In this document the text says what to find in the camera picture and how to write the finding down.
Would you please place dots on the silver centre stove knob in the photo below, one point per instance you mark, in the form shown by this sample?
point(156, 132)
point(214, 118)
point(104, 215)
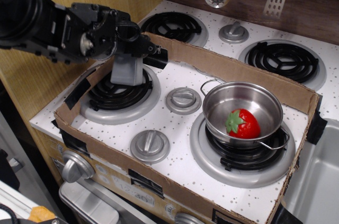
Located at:
point(183, 100)

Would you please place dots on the front left coil burner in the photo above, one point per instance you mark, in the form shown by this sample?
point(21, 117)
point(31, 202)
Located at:
point(113, 104)

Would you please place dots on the red toy strawberry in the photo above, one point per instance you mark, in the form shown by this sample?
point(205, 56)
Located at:
point(242, 124)

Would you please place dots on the orange object bottom left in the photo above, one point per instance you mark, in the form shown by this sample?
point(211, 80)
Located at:
point(39, 214)

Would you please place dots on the silver oven front knob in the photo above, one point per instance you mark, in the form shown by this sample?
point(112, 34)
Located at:
point(75, 167)

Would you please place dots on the digital clock panel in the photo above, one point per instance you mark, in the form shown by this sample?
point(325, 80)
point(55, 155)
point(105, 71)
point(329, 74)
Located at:
point(133, 191)

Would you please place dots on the silver lower oven knob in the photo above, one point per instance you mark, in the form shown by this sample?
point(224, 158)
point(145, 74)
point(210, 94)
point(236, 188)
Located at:
point(184, 218)

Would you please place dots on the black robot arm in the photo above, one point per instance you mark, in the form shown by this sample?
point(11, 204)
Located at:
point(74, 34)

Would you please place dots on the silver oven door handle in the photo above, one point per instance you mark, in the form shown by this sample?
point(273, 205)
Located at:
point(89, 206)

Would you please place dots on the back right coil burner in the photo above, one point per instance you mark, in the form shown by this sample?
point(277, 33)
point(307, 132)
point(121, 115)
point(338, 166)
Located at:
point(288, 59)

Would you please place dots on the grey toy sink basin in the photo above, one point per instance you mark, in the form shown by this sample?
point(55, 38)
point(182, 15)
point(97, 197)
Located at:
point(312, 193)

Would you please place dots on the coil burner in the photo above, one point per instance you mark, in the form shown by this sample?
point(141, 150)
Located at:
point(242, 168)
point(113, 104)
point(178, 26)
point(288, 59)

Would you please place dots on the silver oven knob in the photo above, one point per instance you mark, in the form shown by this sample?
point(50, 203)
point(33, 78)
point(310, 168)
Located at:
point(184, 218)
point(75, 167)

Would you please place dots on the back left coil burner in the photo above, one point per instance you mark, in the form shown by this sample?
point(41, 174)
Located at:
point(178, 26)

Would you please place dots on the silver back stove knob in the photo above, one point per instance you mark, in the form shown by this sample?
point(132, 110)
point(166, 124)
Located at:
point(233, 33)

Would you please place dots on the hanging metal slotted spatula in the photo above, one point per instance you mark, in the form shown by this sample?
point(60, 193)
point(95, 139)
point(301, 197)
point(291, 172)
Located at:
point(273, 9)

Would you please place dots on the stainless steel pot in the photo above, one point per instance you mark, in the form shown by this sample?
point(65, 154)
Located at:
point(226, 97)

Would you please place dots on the grey pepper shaker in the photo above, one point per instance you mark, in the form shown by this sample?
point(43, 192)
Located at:
point(127, 70)

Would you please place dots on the front right coil burner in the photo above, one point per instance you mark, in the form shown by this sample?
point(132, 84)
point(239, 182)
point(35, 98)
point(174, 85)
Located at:
point(242, 168)

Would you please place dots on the silver stove knob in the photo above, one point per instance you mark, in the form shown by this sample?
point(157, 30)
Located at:
point(150, 146)
point(233, 33)
point(183, 100)

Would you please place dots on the silver front stove knob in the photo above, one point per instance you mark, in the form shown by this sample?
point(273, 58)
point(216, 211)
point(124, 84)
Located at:
point(150, 146)

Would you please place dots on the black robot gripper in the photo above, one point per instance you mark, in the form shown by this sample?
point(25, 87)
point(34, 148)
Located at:
point(134, 41)

